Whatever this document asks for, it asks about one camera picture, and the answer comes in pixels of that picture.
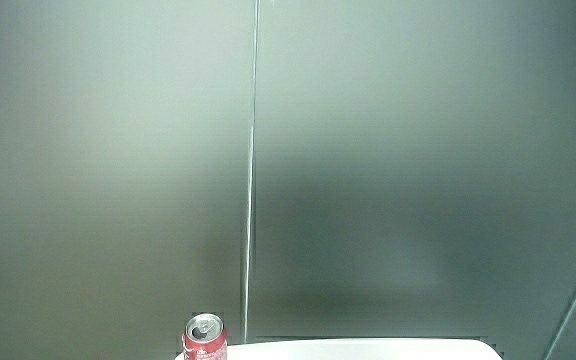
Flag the red cola can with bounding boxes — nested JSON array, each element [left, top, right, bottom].
[[182, 313, 229, 360]]

